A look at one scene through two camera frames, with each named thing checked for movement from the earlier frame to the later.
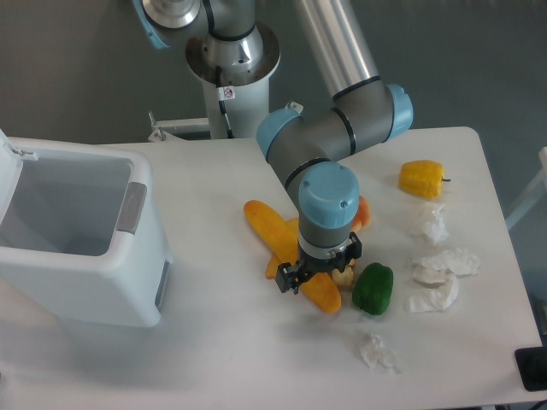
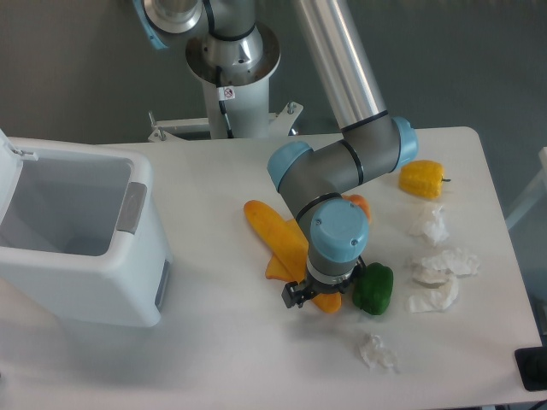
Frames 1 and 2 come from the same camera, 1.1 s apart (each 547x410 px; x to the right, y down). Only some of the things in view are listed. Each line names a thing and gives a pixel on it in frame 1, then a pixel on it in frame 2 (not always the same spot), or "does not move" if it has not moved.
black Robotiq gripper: x=290 y=276 → x=296 y=296
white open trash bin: x=80 y=238 does not move
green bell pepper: x=373 y=287 does not move
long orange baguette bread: x=283 y=239 does not move
